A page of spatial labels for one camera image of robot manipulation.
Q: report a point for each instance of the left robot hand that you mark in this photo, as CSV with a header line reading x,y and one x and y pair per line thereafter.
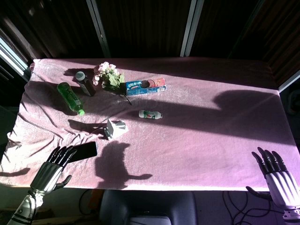
x,y
47,174

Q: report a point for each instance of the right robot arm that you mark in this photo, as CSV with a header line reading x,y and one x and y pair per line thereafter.
x,y
291,215

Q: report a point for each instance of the blue cookie box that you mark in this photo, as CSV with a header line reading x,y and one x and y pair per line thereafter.
x,y
146,87

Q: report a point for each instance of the small white drink bottle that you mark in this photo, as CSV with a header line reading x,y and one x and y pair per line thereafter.
x,y
150,114

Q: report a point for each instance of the grey window post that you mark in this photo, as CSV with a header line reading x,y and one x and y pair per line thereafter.
x,y
189,28
98,28

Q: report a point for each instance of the pink tablecloth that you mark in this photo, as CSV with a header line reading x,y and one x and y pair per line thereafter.
x,y
187,152

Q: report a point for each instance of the black smartphone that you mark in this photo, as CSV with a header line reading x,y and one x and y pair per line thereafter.
x,y
85,151

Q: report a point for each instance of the white plastic stand base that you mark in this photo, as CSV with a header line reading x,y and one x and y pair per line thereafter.
x,y
114,130

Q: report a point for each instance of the green plastic bottle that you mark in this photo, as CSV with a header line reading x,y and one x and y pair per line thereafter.
x,y
70,97

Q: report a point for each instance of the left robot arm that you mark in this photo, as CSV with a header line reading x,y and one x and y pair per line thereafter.
x,y
23,208

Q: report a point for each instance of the white window frame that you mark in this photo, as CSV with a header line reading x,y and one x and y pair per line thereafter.
x,y
11,58
289,82

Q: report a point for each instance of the dark bottle grey cap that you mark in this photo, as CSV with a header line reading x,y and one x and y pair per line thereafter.
x,y
86,85

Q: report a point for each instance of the pink flower bouquet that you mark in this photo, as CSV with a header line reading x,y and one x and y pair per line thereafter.
x,y
110,75

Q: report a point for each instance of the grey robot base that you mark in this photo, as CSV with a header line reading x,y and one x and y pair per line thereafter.
x,y
147,206

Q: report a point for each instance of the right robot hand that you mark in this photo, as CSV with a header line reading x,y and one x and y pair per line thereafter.
x,y
279,180

